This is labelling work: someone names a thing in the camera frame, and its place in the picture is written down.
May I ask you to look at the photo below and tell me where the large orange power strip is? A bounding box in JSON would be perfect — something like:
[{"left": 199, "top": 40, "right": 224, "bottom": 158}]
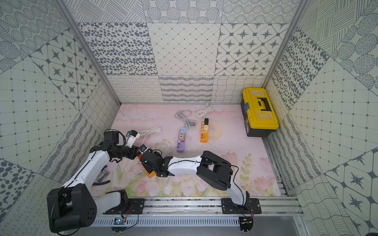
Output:
[{"left": 137, "top": 154, "right": 156, "bottom": 179}]

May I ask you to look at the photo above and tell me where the purple power strip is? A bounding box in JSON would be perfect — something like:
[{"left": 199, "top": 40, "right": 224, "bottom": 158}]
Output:
[{"left": 176, "top": 132, "right": 185, "bottom": 152}]

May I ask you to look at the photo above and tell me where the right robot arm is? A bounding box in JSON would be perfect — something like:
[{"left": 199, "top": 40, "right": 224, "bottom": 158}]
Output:
[{"left": 140, "top": 149, "right": 250, "bottom": 208}]

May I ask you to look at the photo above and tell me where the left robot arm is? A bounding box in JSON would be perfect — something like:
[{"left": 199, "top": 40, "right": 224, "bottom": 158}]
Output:
[{"left": 47, "top": 129, "right": 140, "bottom": 235}]

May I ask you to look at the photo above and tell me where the pink charger plug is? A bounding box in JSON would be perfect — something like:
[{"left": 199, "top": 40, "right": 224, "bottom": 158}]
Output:
[{"left": 179, "top": 133, "right": 185, "bottom": 142}]

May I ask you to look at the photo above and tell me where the small orange power strip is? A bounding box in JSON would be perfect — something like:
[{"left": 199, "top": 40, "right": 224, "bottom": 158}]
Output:
[{"left": 200, "top": 122, "right": 208, "bottom": 143}]

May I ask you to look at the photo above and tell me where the yellow black toolbox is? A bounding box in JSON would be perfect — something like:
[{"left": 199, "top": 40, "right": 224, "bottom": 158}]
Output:
[{"left": 241, "top": 88, "right": 279, "bottom": 138}]

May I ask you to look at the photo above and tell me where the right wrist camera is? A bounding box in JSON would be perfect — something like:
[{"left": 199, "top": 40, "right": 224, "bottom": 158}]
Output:
[{"left": 139, "top": 145, "right": 148, "bottom": 154}]

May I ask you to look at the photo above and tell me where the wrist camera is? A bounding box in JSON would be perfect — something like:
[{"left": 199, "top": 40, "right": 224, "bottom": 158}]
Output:
[
  {"left": 139, "top": 145, "right": 148, "bottom": 154},
  {"left": 126, "top": 130, "right": 140, "bottom": 148}
]

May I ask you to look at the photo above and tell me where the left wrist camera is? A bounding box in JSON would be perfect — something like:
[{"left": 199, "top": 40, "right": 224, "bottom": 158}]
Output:
[{"left": 126, "top": 130, "right": 140, "bottom": 148}]

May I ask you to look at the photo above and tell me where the white strip cable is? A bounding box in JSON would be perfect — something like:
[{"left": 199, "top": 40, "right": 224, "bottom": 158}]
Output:
[{"left": 138, "top": 126, "right": 163, "bottom": 139}]

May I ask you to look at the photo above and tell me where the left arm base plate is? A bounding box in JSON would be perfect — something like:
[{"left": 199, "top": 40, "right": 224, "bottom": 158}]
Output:
[{"left": 103, "top": 198, "right": 145, "bottom": 215}]

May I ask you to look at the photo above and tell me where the grey coiled cable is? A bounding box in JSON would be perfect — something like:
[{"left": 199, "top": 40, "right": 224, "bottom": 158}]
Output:
[{"left": 174, "top": 110, "right": 197, "bottom": 129}]

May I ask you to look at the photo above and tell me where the white coiled cable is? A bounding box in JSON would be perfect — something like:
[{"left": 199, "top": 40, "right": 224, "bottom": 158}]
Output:
[{"left": 196, "top": 103, "right": 214, "bottom": 119}]

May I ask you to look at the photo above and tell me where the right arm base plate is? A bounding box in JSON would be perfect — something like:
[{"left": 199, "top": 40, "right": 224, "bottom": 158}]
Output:
[{"left": 221, "top": 198, "right": 262, "bottom": 215}]

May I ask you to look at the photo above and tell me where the aluminium mounting rail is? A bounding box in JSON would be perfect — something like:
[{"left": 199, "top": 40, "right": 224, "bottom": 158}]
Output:
[{"left": 60, "top": 196, "right": 305, "bottom": 217}]

